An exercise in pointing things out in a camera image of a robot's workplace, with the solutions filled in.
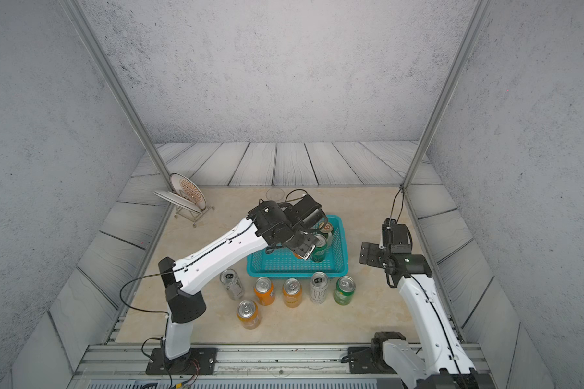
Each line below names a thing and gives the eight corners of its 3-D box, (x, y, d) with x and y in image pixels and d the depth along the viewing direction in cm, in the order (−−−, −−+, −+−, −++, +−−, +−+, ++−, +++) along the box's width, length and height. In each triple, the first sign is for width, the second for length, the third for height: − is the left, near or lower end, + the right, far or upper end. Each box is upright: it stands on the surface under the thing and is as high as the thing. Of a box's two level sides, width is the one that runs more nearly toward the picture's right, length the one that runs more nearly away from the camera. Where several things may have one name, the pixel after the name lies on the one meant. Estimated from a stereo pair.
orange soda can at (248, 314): (242, 330, 80) (235, 319, 72) (244, 311, 84) (238, 299, 76) (260, 330, 80) (256, 319, 72) (262, 311, 84) (258, 299, 76)
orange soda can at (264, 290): (258, 306, 85) (253, 292, 76) (260, 291, 89) (255, 276, 80) (274, 306, 85) (270, 292, 76) (275, 291, 89) (272, 276, 80)
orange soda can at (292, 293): (283, 305, 86) (281, 292, 77) (288, 290, 89) (286, 276, 81) (299, 310, 85) (298, 297, 76) (303, 294, 88) (303, 281, 80)
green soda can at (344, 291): (334, 305, 85) (337, 293, 77) (333, 289, 89) (336, 275, 81) (352, 305, 85) (357, 293, 77) (349, 289, 89) (354, 275, 81)
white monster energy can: (310, 305, 85) (312, 288, 75) (310, 289, 89) (311, 271, 78) (325, 305, 85) (328, 288, 75) (324, 289, 89) (327, 271, 78)
